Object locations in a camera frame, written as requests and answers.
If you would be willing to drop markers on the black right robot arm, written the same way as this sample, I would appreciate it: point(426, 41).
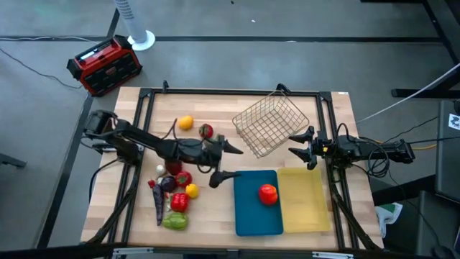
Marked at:
point(391, 151)

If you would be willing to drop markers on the white garlic bulb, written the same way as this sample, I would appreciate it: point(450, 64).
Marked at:
point(160, 170)

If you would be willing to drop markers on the dark red oval fruit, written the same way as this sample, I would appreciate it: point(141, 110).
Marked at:
point(173, 168)

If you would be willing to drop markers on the black cabinet with sticker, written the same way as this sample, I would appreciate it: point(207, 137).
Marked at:
point(445, 162)

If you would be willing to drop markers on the white green bag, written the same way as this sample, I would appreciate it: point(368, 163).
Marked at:
point(390, 212)

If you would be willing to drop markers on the black aluminium table frame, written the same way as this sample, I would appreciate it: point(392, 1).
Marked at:
point(165, 91)

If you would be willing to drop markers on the silver metal bracket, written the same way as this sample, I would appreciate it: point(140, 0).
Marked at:
point(133, 250)
point(332, 255)

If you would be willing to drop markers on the red bell pepper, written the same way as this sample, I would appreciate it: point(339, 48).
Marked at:
point(179, 202)

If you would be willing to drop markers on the yellow lemon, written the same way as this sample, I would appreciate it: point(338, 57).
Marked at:
point(192, 190)

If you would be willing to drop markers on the yellow plastic tray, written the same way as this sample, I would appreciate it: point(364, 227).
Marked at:
point(303, 201)

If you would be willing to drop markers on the white tower fan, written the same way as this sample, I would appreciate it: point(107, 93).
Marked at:
point(134, 25)

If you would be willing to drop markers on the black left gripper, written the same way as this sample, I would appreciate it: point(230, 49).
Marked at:
point(212, 151)

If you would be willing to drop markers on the green ridged squash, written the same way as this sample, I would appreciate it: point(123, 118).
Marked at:
point(175, 221)

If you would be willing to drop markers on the red black jobsite radio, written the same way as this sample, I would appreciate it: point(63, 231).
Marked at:
point(104, 66)

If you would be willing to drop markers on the yellow orange citrus fruit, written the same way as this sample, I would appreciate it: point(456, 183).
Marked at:
point(185, 122)

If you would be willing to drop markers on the red fruit with green top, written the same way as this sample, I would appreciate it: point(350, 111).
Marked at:
point(183, 178)

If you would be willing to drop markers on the round purple cabbage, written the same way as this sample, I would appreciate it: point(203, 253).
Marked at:
point(167, 183)

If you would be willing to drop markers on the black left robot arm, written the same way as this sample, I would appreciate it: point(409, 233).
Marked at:
point(151, 140)

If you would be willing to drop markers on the blue plastic tray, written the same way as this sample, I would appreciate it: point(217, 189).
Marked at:
point(251, 216)

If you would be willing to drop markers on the grey furniture foot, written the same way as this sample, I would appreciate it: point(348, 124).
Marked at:
point(12, 161)

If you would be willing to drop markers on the black desk frame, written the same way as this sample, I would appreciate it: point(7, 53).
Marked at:
point(402, 93)

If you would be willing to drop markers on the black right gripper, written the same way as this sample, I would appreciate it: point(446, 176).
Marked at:
point(320, 147)

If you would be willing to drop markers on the purple eggplant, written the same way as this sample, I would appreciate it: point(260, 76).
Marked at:
point(158, 205)

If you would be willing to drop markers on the orange red tomato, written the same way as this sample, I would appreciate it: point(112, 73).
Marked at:
point(267, 194)

